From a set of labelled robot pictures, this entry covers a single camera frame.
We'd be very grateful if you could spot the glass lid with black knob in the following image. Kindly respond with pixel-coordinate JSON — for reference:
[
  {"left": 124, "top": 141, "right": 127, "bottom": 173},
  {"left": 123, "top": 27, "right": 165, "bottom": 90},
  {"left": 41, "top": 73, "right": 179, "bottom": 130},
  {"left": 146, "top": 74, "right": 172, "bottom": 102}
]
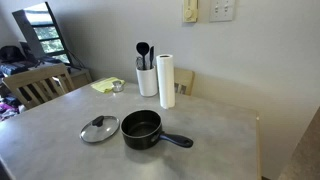
[{"left": 79, "top": 115, "right": 121, "bottom": 144}]

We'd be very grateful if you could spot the white paper towel roll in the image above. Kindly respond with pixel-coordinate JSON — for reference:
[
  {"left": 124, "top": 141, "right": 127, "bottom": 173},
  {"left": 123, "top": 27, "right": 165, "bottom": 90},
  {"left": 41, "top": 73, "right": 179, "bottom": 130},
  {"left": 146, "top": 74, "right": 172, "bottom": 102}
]
[{"left": 155, "top": 53, "right": 176, "bottom": 110}]

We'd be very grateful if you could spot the white utensil holder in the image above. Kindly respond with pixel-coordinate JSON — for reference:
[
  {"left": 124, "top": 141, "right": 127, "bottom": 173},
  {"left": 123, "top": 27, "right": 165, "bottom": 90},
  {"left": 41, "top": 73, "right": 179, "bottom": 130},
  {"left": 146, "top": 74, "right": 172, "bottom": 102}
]
[{"left": 135, "top": 65, "right": 159, "bottom": 98}]

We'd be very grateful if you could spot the black spatula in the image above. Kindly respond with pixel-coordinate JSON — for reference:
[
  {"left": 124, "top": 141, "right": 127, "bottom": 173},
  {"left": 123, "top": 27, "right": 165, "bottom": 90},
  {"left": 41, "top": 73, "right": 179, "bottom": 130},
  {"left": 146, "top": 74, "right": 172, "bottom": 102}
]
[{"left": 149, "top": 45, "right": 155, "bottom": 70}]

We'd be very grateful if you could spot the metal whisk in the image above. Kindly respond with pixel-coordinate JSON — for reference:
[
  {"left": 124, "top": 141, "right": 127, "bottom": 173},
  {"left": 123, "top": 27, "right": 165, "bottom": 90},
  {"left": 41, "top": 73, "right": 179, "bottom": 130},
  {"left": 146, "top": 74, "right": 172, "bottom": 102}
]
[{"left": 135, "top": 56, "right": 144, "bottom": 70}]

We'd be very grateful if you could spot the small metal jar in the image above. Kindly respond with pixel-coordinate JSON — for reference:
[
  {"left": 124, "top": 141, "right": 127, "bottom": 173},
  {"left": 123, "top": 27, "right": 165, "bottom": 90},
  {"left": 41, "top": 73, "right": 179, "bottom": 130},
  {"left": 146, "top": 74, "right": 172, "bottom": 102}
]
[{"left": 111, "top": 80, "right": 125, "bottom": 93}]

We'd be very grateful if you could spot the black ladle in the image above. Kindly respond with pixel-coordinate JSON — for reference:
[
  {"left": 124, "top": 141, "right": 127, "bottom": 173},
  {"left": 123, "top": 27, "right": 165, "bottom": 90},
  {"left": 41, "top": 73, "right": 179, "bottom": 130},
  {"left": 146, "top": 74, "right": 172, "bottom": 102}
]
[{"left": 135, "top": 41, "right": 150, "bottom": 71}]

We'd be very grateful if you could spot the yellow cloth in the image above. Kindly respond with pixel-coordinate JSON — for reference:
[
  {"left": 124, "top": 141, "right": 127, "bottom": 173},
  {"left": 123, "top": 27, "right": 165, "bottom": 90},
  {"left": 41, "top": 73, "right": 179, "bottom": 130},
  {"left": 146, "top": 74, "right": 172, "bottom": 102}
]
[{"left": 90, "top": 76, "right": 126, "bottom": 94}]

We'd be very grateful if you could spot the wooden side cabinet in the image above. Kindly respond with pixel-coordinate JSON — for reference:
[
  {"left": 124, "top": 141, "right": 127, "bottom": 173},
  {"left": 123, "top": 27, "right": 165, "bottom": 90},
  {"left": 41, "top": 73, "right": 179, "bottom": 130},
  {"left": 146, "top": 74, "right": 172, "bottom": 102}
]
[{"left": 65, "top": 68, "right": 93, "bottom": 90}]

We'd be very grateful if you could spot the wooden slat-back chair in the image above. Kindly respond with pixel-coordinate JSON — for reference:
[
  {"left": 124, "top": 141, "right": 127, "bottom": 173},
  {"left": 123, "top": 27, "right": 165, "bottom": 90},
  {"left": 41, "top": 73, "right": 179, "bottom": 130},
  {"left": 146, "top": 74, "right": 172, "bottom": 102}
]
[{"left": 2, "top": 63, "right": 76, "bottom": 110}]

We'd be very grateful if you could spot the dark leaning panel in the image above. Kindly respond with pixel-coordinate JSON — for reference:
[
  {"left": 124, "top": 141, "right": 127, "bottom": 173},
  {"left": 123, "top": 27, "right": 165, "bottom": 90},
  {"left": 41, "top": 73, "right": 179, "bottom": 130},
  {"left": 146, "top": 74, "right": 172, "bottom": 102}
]
[{"left": 11, "top": 9, "right": 46, "bottom": 62}]

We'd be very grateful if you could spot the blue plaid bedding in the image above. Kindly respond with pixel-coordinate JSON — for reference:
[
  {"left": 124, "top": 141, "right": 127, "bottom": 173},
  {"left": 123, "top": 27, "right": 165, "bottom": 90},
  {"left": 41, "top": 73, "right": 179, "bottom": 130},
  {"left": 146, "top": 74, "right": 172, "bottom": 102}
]
[{"left": 0, "top": 59, "right": 38, "bottom": 76}]

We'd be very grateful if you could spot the pile of colourful clothes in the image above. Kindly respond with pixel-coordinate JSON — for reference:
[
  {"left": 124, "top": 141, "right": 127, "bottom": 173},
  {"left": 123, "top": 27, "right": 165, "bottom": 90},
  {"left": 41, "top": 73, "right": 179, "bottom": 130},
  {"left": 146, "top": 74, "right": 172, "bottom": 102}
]
[{"left": 0, "top": 95, "right": 26, "bottom": 122}]

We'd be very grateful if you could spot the black bag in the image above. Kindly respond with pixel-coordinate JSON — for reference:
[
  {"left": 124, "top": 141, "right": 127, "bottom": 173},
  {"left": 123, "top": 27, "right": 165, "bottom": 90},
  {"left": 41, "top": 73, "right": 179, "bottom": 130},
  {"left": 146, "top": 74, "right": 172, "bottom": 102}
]
[{"left": 0, "top": 45, "right": 26, "bottom": 63}]

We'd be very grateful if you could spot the grey speckled counter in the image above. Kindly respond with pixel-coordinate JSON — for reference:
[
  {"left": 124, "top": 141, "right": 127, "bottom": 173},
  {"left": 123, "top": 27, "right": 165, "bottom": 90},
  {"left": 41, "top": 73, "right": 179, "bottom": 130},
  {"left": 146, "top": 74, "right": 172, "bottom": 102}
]
[{"left": 278, "top": 106, "right": 320, "bottom": 180}]

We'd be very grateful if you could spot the black pot with handle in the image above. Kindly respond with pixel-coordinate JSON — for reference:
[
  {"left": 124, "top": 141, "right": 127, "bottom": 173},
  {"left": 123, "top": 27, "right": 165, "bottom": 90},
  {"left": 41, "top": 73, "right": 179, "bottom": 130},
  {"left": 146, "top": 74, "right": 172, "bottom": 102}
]
[{"left": 120, "top": 109, "right": 194, "bottom": 150}]

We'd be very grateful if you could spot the beige wall thermostat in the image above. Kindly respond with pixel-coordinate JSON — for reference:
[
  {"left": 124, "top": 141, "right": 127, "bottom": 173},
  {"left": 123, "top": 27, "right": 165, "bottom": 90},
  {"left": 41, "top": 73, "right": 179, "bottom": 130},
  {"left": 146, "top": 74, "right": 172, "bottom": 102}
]
[{"left": 182, "top": 0, "right": 199, "bottom": 24}]

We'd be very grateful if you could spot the white light switch plate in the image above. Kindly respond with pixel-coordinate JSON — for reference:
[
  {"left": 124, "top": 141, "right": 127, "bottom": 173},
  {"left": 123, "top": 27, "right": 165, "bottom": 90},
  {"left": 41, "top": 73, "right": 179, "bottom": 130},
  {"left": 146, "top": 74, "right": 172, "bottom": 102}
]
[{"left": 209, "top": 0, "right": 236, "bottom": 23}]

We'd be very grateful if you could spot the window with dark frame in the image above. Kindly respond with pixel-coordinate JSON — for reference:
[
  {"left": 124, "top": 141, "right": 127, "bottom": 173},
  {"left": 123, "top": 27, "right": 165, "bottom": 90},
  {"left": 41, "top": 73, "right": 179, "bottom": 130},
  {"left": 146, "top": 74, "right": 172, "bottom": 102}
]
[{"left": 24, "top": 2, "right": 72, "bottom": 64}]

